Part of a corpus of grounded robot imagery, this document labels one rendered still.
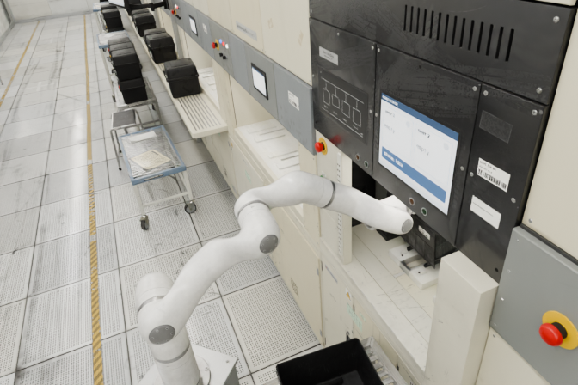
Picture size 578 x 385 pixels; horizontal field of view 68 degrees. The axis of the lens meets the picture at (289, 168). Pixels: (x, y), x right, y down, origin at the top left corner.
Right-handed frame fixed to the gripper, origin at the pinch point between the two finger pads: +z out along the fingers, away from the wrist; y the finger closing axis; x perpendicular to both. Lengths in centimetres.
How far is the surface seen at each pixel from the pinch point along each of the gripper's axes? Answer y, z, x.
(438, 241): 10.0, -8.3, -13.0
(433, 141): 28, -35, 42
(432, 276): 8.7, -7.4, -31.1
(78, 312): -144, -149, -122
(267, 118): -167, 4, -35
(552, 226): 58, -35, 38
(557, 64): 52, -36, 66
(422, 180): 26, -34, 30
